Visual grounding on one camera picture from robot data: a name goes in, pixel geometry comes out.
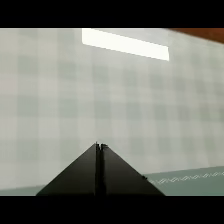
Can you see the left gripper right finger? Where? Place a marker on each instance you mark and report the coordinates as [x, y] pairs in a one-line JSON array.
[[123, 178]]

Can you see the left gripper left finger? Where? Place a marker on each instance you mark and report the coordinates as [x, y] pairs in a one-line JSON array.
[[78, 178]]

